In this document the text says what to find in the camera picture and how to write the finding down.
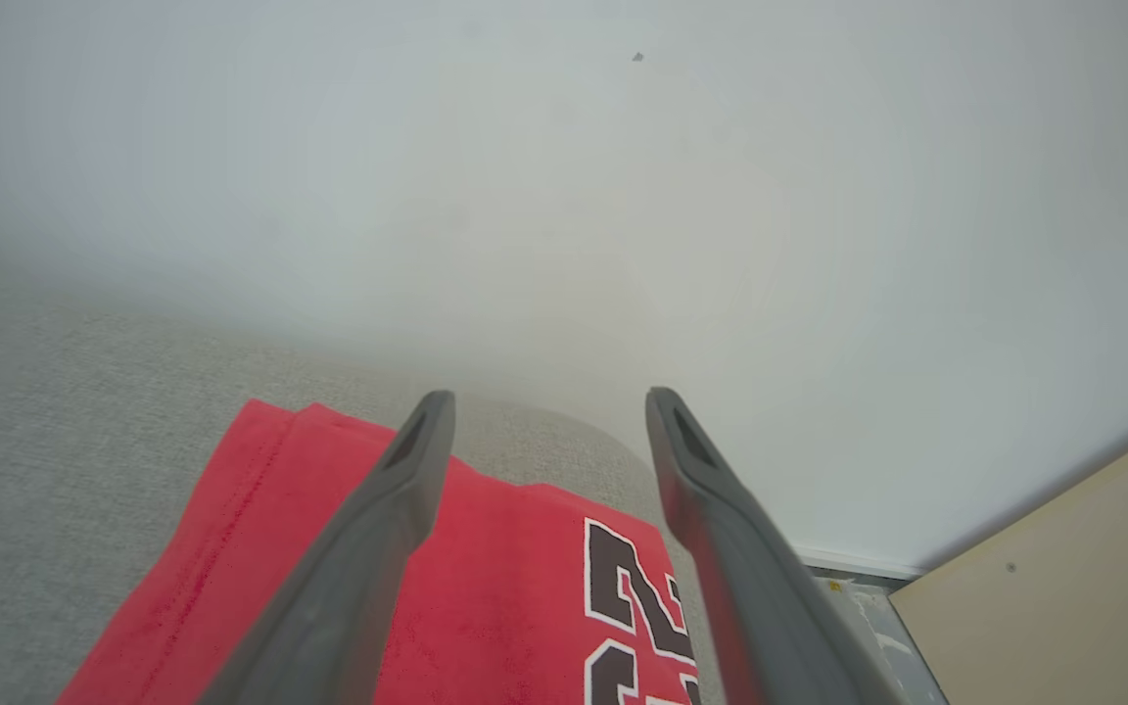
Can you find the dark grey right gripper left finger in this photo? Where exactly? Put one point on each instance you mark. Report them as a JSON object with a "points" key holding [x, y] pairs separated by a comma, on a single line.
{"points": [[358, 578]]}

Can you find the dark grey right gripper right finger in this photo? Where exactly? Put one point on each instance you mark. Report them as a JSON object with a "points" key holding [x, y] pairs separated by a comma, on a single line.
{"points": [[760, 607]]}

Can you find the red jersey with black number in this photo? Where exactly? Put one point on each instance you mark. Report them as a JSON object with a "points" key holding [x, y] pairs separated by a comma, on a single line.
{"points": [[505, 587]]}

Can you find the beige wooden panel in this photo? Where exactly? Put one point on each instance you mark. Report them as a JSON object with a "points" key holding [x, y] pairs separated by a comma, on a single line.
{"points": [[1063, 607]]}

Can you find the grey fabric sofa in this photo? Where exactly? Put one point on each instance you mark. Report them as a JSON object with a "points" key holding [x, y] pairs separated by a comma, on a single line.
{"points": [[55, 441]]}

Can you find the white wall baseboard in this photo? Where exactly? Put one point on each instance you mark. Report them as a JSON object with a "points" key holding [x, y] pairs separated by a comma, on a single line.
{"points": [[858, 563]]}

